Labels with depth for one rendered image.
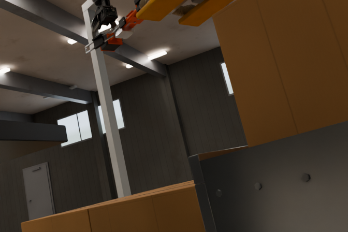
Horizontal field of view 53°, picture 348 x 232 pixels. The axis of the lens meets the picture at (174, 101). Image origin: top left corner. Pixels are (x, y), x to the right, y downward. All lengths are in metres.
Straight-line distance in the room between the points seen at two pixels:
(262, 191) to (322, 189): 0.11
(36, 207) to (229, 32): 12.53
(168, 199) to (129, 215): 0.19
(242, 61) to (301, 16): 0.17
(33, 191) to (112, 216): 12.00
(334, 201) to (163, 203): 0.56
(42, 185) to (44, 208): 0.76
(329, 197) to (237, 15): 0.47
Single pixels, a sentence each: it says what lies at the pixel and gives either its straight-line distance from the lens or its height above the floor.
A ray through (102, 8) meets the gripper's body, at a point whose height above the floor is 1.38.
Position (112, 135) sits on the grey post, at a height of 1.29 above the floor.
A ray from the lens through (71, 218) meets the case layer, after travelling 1.47.
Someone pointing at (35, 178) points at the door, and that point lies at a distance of 13.14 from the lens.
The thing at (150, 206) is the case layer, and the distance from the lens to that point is 1.08.
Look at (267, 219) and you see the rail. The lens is 0.66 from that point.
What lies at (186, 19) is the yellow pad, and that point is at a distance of 1.32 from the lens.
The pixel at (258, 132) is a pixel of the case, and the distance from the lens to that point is 0.82.
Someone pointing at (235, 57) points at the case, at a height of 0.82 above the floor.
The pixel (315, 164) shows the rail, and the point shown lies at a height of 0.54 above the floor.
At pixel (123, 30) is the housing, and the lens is 1.52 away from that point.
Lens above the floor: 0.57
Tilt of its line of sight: 13 degrees up
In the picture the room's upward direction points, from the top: 13 degrees counter-clockwise
